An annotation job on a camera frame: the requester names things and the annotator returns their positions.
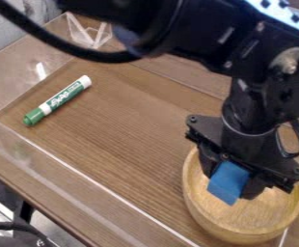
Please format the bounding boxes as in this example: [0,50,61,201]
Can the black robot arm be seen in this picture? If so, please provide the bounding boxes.
[56,0,299,204]

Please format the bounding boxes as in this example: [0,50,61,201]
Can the brown wooden bowl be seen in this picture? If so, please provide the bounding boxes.
[181,147,299,245]

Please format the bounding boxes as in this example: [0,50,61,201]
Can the black cable under table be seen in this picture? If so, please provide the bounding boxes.
[0,220,51,247]

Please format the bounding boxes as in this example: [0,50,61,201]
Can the green Expo marker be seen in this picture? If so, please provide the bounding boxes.
[23,75,92,126]

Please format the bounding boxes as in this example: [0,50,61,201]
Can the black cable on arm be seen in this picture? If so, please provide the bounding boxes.
[0,0,144,64]

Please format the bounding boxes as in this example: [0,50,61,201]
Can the blue rectangular block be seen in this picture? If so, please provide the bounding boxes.
[207,161,249,206]

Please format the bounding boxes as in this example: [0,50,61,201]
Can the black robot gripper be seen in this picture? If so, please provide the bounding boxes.
[185,115,299,200]

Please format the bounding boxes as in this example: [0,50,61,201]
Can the black metal table leg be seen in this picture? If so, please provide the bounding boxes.
[19,201,35,224]

